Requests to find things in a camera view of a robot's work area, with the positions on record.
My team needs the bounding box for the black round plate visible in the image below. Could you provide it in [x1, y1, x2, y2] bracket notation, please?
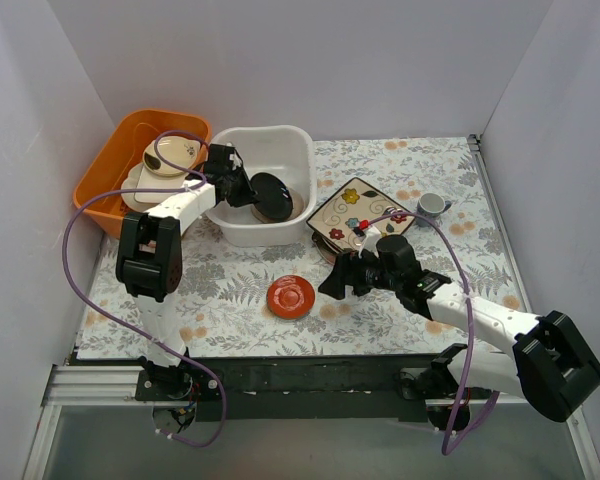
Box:
[251, 172, 294, 222]

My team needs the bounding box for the square floral ceramic plate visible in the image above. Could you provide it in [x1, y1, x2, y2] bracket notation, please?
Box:
[307, 177, 406, 252]

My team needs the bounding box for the red round saucer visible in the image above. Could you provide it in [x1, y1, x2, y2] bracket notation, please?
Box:
[266, 275, 316, 320]

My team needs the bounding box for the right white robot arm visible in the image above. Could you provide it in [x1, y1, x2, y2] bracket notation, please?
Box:
[318, 235, 600, 422]

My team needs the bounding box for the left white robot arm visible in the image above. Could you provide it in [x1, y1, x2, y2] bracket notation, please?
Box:
[116, 144, 257, 400]

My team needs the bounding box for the white plastic bin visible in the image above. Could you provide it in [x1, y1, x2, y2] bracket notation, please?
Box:
[206, 125, 317, 247]

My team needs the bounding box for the orange plastic bin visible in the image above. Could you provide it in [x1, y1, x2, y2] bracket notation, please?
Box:
[73, 109, 212, 239]

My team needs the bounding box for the pink bottom plate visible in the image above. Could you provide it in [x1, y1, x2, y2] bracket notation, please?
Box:
[311, 233, 351, 266]

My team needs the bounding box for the beige round plate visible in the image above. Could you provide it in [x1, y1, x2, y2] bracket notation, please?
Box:
[142, 135, 200, 178]

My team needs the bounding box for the grey mug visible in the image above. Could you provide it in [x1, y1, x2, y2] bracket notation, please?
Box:
[416, 193, 452, 227]

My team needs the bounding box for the white square plate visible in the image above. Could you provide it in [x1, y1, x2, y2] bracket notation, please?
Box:
[134, 165, 187, 204]

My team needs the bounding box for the white scalloped plate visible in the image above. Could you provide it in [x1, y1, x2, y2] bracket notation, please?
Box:
[121, 164, 158, 212]

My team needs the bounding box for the floral tablecloth mat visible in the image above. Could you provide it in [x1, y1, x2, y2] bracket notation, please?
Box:
[75, 136, 533, 360]

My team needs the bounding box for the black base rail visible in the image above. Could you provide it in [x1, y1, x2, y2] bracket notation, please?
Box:
[135, 354, 455, 429]

